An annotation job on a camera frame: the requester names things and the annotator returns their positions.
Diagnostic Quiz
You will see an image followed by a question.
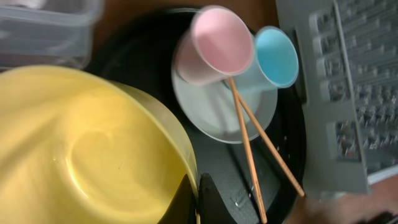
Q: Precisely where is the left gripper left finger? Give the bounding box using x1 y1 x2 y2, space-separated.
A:
158 175 197 224

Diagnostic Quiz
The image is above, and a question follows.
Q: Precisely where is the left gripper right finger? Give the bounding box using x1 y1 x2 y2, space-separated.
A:
198 173 237 224

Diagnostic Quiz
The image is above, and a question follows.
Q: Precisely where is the wooden chopstick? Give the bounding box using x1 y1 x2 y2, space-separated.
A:
228 77 267 224
238 93 305 197

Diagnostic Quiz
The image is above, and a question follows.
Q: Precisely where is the yellow bowl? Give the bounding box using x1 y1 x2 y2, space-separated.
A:
1 65 198 223

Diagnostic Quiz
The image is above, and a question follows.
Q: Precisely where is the blue plastic cup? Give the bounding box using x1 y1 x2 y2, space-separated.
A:
234 26 299 91

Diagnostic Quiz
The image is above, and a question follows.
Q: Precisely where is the pink plastic cup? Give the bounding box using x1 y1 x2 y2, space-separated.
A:
174 6 254 86

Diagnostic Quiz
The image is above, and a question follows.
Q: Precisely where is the grey dishwasher rack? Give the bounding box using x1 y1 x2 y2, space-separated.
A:
276 0 397 198

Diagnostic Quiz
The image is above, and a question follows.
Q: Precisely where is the clear plastic waste bin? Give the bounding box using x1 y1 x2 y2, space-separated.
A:
1 0 104 70

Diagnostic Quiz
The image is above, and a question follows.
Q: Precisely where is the grey ceramic plate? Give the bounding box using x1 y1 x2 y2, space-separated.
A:
171 63 278 144

